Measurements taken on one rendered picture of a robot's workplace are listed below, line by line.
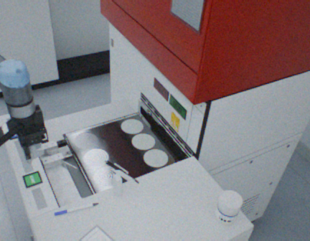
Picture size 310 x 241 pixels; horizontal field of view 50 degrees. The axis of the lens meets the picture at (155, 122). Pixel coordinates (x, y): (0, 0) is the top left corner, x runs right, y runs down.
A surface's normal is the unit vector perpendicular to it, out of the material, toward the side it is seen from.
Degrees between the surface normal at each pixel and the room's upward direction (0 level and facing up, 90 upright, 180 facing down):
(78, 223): 0
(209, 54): 90
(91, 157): 0
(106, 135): 0
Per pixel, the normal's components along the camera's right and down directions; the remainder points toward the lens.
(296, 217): 0.07, -0.76
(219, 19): 0.49, 0.59
